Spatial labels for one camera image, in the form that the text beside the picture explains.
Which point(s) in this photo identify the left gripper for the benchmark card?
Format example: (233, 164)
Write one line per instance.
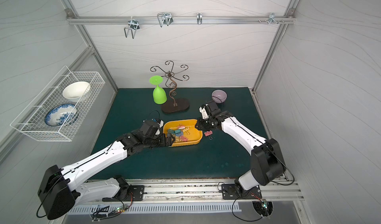
(168, 139)

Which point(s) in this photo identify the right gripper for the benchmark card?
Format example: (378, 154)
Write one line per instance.
(201, 125)

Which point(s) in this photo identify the pink binder clip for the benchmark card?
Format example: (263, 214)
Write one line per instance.
(208, 134)

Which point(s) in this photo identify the yellow plastic storage box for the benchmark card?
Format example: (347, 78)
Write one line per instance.
(184, 132)

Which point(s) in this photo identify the bronze wire cup stand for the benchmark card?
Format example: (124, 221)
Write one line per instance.
(169, 84)

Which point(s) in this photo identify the green plastic goblet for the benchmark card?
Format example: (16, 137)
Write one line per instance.
(159, 94)

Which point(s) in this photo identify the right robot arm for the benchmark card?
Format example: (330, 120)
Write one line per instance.
(267, 162)

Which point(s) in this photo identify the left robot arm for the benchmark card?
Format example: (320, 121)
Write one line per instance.
(63, 188)

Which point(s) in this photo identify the lilac small bowl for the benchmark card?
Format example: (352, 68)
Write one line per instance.
(219, 96)

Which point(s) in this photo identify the small metal hook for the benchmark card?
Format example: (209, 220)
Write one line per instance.
(199, 18)

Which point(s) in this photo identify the round black controller board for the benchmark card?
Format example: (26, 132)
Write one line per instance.
(263, 208)

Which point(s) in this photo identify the white ceramic bowl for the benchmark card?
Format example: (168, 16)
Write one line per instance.
(76, 92)

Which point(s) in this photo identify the metal loop hook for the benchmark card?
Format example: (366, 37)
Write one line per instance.
(164, 18)

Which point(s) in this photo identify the blue patterned ceramic bowl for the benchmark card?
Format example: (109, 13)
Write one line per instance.
(61, 115)

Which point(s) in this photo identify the metal corner hook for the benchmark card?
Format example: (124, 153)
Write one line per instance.
(271, 20)

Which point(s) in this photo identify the metal double hook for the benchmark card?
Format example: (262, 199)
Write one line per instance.
(132, 28)

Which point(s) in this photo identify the aluminium front rail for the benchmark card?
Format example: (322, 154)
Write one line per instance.
(208, 190)

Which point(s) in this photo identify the aluminium rail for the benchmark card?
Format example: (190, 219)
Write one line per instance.
(177, 20)
(208, 190)

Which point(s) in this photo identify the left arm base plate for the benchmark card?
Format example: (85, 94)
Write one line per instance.
(133, 192)

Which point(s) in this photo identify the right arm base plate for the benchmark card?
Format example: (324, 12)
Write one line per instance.
(234, 191)

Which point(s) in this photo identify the white wire wall basket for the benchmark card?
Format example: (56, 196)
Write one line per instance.
(30, 121)

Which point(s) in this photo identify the aluminium top rail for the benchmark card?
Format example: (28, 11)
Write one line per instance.
(177, 20)

